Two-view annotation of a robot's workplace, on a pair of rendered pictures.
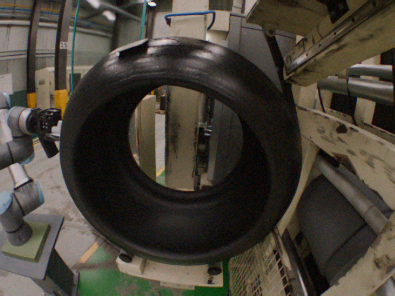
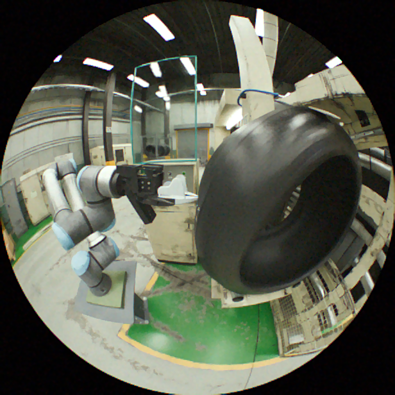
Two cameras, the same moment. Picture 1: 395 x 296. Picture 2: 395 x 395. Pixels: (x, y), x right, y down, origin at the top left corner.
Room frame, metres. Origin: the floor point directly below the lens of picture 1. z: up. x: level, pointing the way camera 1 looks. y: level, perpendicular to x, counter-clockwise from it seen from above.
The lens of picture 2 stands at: (0.15, 0.34, 1.36)
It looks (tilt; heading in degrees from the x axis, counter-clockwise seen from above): 24 degrees down; 2
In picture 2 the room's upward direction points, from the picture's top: straight up
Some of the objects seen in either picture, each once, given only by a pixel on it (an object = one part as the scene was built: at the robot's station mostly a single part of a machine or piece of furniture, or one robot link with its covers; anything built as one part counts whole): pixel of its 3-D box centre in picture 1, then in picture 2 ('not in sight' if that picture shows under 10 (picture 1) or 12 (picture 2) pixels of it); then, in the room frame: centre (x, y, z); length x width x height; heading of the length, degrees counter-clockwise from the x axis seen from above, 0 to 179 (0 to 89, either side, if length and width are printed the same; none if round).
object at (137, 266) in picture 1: (142, 232); (229, 270); (0.46, 0.19, 0.84); 0.36 x 0.09 x 0.06; 178
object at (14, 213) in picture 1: (7, 209); (86, 267); (0.33, 1.00, 0.82); 0.17 x 0.15 x 0.18; 163
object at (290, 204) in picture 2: not in sight; (301, 210); (0.66, -0.33, 1.05); 0.20 x 0.15 x 0.30; 178
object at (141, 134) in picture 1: (119, 172); (173, 218); (1.21, 0.65, 0.63); 0.56 x 0.41 x 1.27; 88
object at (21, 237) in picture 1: (16, 228); (96, 281); (0.31, 1.00, 0.69); 0.19 x 0.19 x 0.10
